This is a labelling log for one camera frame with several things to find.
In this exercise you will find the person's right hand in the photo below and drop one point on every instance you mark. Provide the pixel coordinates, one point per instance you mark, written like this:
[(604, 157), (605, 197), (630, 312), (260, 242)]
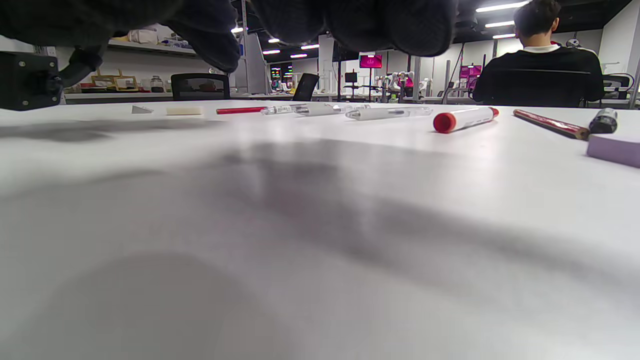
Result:
[(350, 20)]

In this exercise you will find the white wall shelf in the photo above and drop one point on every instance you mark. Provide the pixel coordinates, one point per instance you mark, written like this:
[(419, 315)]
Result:
[(150, 47)]

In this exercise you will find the beige eraser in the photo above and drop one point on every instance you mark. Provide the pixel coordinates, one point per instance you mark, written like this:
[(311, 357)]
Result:
[(184, 111)]

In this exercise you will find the black mesh chair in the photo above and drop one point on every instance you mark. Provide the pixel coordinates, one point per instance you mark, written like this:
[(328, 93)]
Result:
[(200, 87), (306, 87)]

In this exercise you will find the purple sticky note pad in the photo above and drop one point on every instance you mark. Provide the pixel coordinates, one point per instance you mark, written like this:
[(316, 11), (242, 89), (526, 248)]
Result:
[(617, 149)]

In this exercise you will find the red pencil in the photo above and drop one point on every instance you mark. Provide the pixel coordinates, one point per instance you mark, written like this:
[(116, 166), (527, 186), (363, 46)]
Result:
[(240, 110), (550, 125)]

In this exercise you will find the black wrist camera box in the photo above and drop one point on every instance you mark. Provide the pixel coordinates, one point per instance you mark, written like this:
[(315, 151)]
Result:
[(25, 80)]

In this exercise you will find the black-capped white marker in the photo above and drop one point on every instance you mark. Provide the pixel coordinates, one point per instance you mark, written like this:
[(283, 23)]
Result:
[(603, 122)]

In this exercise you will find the silver pencil sharpener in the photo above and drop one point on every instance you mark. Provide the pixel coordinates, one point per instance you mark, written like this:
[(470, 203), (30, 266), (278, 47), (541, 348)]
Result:
[(141, 110)]

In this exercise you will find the magenta screen monitor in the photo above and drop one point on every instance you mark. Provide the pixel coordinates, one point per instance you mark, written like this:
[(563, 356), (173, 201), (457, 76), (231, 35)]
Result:
[(470, 71), (370, 61)]

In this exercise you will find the ceiling light strips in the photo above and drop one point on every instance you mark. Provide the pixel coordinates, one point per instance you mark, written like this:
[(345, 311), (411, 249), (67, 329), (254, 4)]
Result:
[(500, 7)]

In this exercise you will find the red-capped white marker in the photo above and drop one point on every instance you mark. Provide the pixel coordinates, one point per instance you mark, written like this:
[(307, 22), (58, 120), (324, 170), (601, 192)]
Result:
[(465, 119)]

